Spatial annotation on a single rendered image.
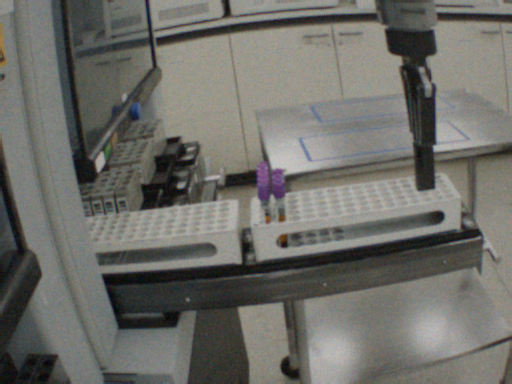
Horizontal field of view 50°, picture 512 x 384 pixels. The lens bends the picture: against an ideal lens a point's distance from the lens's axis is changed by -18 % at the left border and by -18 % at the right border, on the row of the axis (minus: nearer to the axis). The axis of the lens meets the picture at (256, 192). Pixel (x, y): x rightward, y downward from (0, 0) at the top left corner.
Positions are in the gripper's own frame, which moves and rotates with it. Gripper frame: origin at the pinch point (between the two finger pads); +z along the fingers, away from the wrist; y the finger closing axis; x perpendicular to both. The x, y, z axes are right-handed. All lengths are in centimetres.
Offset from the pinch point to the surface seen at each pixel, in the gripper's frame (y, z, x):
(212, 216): -0.9, 3.8, -30.2
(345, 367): -34, 62, -11
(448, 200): 4.9, 3.6, 2.5
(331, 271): 6.7, 10.5, -15.3
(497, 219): -152, 90, 75
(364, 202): 1.1, 3.8, -9.6
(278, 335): -93, 90, -29
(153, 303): 6.6, 12.6, -39.8
